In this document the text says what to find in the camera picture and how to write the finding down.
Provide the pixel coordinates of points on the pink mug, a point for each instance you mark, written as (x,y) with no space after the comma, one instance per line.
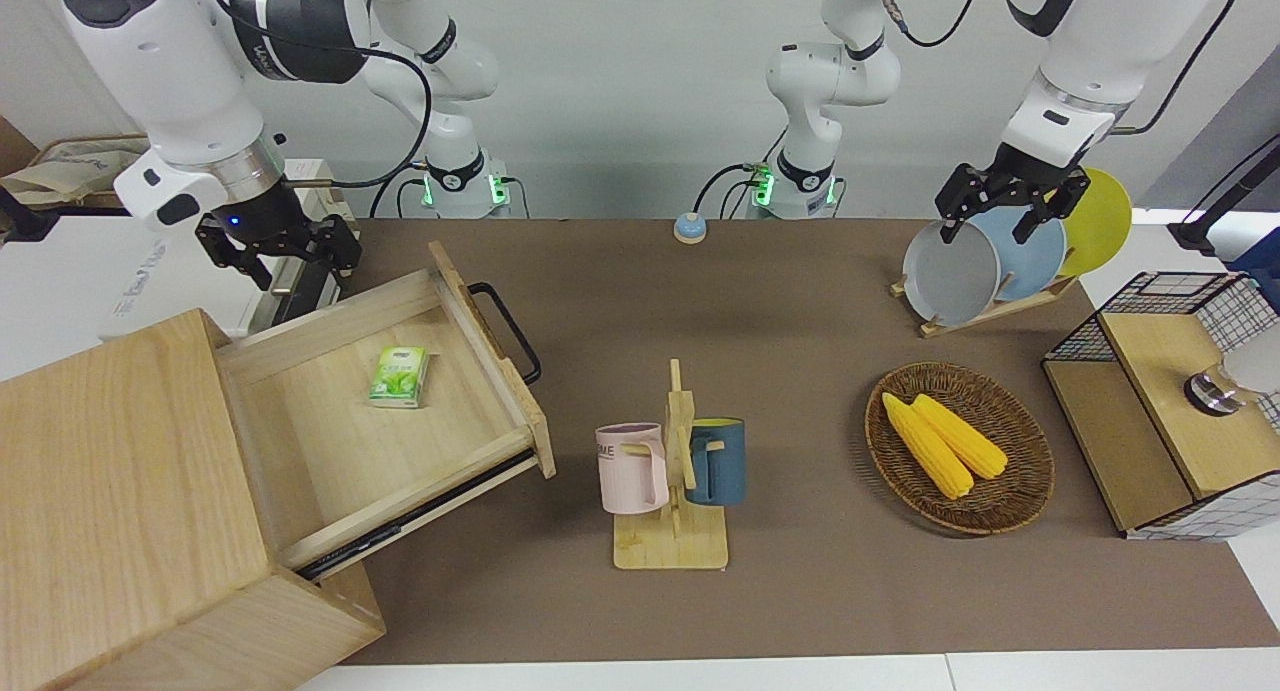
(630,471)

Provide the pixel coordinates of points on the dark blue mug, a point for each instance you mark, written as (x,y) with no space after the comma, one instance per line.
(722,466)

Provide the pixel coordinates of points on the white bulb with metal base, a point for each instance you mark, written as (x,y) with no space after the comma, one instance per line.
(1215,391)

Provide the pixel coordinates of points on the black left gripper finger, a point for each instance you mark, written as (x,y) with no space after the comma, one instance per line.
(1055,209)
(962,199)

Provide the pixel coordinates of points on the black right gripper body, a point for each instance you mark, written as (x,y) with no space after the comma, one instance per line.
(265,226)

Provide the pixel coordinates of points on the yellow plate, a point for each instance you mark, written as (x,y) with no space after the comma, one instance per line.
(1100,221)

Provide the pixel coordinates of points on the blue box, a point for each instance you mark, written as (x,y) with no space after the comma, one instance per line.
(1262,266)

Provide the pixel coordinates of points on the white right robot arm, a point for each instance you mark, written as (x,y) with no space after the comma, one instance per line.
(150,61)

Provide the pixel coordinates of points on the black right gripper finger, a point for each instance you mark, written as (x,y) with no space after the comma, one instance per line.
(335,246)
(228,249)

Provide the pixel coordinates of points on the light blue plate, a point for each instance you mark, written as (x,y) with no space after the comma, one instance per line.
(1030,261)

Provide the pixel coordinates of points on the black stand pole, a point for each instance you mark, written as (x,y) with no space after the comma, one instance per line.
(1195,236)

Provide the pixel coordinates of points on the wooden mug rack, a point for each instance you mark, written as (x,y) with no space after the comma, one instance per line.
(670,546)

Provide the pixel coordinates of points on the grey plate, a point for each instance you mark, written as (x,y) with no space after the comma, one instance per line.
(950,276)

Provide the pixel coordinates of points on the white toaster oven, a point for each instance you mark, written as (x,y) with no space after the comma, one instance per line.
(150,261)

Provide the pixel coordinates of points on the small blue bell button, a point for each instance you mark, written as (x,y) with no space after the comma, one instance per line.
(689,229)

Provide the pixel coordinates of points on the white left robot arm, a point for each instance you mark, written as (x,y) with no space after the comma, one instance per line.
(1110,41)

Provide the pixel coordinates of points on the light wooden drawer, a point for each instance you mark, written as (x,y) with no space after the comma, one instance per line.
(330,451)

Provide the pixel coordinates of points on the wooden plate rack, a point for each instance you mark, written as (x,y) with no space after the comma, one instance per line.
(1010,309)

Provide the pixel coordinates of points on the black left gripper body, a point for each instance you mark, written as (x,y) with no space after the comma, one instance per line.
(1025,176)

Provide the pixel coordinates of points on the yellow corn cob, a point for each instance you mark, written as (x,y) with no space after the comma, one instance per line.
(968,443)
(930,449)

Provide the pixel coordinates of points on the light wooden cabinet box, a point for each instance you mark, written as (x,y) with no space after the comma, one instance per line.
(100,471)

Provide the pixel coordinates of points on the brown wicker basket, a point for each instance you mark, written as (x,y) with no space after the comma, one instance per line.
(1010,491)

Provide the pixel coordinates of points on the green tissue pack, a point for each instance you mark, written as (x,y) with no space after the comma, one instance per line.
(398,376)

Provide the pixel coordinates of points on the brown table mat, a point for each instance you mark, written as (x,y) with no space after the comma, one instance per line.
(800,591)

